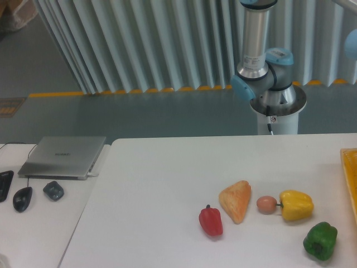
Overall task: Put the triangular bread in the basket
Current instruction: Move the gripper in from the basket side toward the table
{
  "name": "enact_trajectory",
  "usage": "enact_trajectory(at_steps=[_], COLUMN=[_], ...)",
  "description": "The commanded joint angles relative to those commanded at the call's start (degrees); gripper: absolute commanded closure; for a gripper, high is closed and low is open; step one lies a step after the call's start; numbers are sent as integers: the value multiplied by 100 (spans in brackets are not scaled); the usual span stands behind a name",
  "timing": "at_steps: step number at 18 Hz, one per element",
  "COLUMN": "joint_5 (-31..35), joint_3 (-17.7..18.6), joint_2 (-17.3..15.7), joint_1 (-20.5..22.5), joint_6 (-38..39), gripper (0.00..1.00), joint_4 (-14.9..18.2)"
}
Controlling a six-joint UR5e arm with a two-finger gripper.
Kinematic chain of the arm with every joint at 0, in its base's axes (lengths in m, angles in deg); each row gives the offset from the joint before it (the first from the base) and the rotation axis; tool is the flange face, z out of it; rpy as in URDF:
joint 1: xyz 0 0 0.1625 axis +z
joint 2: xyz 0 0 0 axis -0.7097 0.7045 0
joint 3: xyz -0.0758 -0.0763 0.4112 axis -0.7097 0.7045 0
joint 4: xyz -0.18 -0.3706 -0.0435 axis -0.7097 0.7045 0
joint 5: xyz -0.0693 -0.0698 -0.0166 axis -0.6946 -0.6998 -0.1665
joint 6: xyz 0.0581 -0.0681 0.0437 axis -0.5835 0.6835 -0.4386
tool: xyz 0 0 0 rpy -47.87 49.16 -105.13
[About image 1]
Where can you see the triangular orange bread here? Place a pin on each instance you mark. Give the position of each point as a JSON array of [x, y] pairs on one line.
[[235, 199]]

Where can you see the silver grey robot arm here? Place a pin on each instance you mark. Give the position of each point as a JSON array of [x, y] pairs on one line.
[[253, 50]]

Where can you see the red bell pepper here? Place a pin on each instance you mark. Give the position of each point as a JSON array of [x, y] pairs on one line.
[[210, 221]]

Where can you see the white pleated curtain screen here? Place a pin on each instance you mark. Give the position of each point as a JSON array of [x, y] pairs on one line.
[[142, 45]]

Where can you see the brown egg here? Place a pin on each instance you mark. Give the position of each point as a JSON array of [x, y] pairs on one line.
[[266, 204]]

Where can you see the silver closed laptop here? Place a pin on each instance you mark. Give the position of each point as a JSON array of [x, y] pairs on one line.
[[63, 157]]

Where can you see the yellow bell pepper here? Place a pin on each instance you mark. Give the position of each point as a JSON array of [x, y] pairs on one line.
[[295, 205]]

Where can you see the dark grey small device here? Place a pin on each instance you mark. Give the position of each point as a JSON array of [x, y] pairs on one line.
[[54, 191]]

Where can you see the black computer mouse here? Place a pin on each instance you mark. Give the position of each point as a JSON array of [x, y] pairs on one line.
[[22, 199]]

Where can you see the green bell pepper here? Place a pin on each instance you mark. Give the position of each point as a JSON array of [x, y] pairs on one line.
[[320, 241]]

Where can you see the black keyboard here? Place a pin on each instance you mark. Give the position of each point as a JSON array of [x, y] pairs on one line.
[[5, 180]]

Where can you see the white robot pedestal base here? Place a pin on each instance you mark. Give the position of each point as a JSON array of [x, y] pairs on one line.
[[277, 112]]

